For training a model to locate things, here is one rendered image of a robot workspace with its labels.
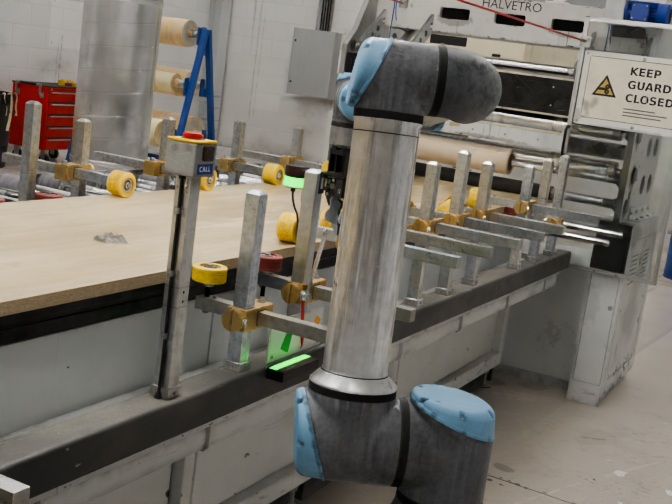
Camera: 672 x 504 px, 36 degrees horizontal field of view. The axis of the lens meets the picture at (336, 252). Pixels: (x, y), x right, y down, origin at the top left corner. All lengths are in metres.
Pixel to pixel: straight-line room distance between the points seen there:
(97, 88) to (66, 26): 5.38
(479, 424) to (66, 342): 0.88
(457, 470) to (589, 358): 3.22
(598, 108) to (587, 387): 1.29
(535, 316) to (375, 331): 3.44
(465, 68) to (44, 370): 1.02
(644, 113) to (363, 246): 3.19
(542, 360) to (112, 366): 3.15
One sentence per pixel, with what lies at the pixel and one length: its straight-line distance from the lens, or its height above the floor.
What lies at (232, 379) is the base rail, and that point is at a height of 0.70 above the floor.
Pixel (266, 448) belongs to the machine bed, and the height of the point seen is 0.27.
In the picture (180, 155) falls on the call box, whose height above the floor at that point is 1.19.
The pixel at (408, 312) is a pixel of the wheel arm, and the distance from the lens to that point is 2.40.
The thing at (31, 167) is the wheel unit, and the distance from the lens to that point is 3.26.
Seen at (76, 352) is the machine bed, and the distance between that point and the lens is 2.19.
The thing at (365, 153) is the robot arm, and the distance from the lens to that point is 1.66.
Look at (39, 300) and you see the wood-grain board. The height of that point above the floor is 0.89.
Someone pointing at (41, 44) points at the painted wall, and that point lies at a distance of 11.57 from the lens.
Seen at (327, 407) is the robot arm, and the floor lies 0.85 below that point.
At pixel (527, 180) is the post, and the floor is 1.05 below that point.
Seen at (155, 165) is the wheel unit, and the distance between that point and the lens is 3.71.
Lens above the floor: 1.40
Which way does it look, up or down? 10 degrees down
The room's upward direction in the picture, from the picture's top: 8 degrees clockwise
